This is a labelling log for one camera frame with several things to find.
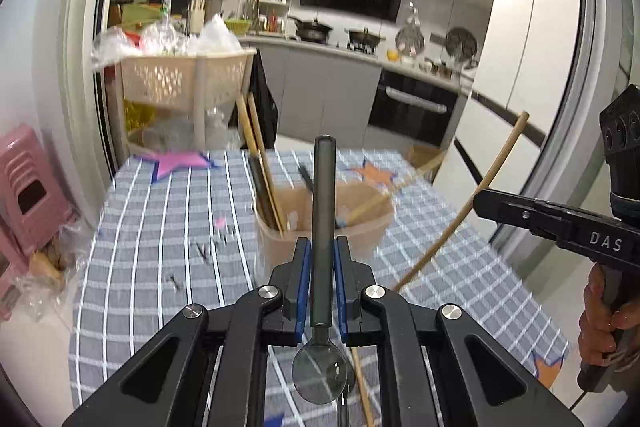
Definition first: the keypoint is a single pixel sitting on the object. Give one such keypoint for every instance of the black built-in oven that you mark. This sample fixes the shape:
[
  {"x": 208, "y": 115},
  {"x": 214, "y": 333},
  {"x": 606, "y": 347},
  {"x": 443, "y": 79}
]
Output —
[{"x": 400, "y": 117}]

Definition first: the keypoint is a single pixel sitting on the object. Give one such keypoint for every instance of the hanging metal strainer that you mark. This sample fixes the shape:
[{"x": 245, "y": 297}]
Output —
[{"x": 410, "y": 39}]

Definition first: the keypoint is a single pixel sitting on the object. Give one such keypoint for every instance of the kitchen chopstick holder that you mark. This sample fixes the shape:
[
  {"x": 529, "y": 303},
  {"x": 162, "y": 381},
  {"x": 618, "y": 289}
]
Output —
[{"x": 196, "y": 17}]

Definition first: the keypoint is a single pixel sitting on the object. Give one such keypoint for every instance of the crumpled plastic floor bag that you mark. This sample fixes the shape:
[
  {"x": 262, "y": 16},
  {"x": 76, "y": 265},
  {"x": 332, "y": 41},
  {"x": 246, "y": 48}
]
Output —
[{"x": 45, "y": 267}]

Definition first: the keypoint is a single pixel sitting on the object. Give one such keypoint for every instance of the red capped bottle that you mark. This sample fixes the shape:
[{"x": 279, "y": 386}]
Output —
[{"x": 166, "y": 2}]

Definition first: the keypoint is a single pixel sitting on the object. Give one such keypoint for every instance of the pink plastic stool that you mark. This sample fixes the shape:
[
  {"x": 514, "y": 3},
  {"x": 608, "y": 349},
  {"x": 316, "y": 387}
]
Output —
[{"x": 20, "y": 167}]

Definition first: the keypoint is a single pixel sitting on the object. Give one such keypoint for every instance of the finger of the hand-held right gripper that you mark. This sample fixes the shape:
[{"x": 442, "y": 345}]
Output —
[{"x": 505, "y": 209}]

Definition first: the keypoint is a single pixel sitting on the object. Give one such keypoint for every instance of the beige plastic utensil container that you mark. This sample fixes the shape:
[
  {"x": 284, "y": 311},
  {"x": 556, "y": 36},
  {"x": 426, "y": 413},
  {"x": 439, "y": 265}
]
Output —
[{"x": 370, "y": 232}]

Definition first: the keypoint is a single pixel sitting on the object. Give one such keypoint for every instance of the black cooking pot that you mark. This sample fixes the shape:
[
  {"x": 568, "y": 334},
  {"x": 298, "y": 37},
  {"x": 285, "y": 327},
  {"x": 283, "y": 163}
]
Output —
[{"x": 366, "y": 39}]

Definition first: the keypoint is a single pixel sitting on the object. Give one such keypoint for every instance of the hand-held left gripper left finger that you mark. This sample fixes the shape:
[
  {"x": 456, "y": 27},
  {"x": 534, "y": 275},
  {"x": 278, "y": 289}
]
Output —
[{"x": 301, "y": 287}]

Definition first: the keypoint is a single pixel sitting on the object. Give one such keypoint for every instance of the grey kitchen counter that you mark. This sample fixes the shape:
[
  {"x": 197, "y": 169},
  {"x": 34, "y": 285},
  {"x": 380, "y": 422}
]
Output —
[{"x": 320, "y": 92}]

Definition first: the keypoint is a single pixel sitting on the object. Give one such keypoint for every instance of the person's right hand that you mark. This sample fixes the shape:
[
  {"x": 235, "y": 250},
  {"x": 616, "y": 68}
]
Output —
[{"x": 600, "y": 322}]

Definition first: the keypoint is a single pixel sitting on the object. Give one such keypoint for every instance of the orange fruit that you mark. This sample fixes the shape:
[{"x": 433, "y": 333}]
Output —
[{"x": 392, "y": 55}]

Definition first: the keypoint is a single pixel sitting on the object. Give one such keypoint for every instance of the beige basket cart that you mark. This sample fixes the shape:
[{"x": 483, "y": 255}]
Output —
[{"x": 160, "y": 77}]

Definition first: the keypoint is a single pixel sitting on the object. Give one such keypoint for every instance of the hanging dark round pan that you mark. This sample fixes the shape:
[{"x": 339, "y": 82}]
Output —
[{"x": 460, "y": 43}]

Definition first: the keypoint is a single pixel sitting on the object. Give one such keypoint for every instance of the grey checked tablecloth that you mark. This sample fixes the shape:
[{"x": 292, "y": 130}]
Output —
[{"x": 150, "y": 232}]

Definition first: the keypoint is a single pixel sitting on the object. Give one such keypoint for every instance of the black wok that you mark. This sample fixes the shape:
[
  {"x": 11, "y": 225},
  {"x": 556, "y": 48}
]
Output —
[{"x": 312, "y": 29}]

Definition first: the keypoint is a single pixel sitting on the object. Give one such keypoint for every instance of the white fridge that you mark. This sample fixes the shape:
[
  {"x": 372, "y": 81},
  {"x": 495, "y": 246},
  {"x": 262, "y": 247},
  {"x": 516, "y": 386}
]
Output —
[{"x": 525, "y": 57}]

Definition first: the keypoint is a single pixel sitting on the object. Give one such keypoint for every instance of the clear plastic bag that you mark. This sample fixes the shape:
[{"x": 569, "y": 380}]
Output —
[
  {"x": 115, "y": 48},
  {"x": 215, "y": 37}
]

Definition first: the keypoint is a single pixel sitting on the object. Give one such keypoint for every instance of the green basket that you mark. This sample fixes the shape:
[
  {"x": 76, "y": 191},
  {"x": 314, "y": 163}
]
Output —
[{"x": 237, "y": 26}]

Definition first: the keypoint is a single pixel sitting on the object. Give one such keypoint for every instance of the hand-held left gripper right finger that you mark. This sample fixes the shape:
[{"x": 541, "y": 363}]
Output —
[{"x": 341, "y": 287}]

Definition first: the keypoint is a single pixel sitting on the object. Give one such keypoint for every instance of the white condiment rack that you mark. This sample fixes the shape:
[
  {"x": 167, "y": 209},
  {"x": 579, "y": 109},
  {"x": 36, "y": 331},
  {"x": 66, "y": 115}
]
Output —
[{"x": 265, "y": 12}]

